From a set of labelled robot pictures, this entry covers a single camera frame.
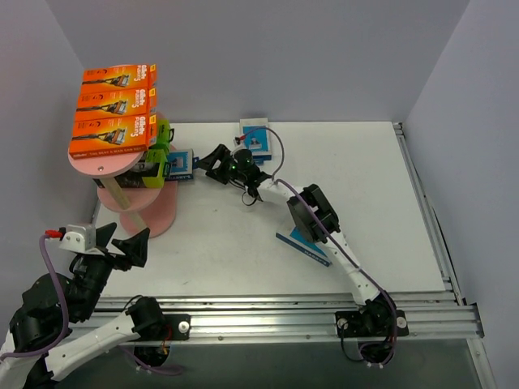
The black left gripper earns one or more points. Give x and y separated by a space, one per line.
112 257

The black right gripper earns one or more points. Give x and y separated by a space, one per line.
223 168

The blue Harry's razor box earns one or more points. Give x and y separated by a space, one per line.
180 165

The black green Gillette Labs box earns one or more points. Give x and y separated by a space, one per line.
165 134

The orange Gillette Fusion box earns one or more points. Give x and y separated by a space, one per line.
111 104
113 136

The orange Gillette Fusion5 razor box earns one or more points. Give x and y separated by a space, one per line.
119 77

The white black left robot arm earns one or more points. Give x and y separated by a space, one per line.
79 259

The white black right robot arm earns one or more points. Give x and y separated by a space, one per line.
318 223

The pink three-tier wooden shelf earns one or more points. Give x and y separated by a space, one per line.
136 208

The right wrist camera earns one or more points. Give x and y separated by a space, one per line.
238 144

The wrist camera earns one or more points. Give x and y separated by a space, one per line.
79 239
238 144

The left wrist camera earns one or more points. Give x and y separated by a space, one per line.
79 239

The aluminium mounting rail frame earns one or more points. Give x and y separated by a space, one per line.
222 264

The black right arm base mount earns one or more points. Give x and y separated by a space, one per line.
357 324

